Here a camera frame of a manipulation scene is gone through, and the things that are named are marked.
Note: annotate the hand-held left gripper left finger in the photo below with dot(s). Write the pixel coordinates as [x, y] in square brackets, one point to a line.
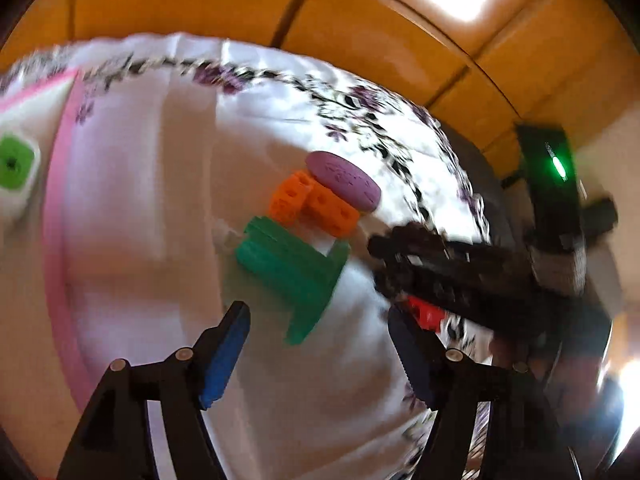
[225, 355]

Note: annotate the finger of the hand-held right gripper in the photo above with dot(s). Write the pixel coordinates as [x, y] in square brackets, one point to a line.
[490, 259]
[450, 292]

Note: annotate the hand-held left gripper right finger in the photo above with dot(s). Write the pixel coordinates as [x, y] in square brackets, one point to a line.
[415, 365]

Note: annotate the green plastic spool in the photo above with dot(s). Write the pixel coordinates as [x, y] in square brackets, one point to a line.
[295, 270]

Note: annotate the orange perforated cube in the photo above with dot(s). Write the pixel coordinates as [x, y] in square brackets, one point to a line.
[332, 212]
[289, 197]

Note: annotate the pink cardboard box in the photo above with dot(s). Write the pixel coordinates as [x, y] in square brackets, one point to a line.
[55, 200]

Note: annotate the white and green toy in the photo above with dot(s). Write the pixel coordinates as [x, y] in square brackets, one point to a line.
[12, 165]

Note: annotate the red toy piece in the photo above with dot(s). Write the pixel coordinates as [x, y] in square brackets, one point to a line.
[425, 312]

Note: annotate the purple oval piece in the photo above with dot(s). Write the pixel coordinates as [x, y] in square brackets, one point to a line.
[342, 180]

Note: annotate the white embroidered floral tablecloth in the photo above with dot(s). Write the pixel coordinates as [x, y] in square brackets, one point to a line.
[165, 160]

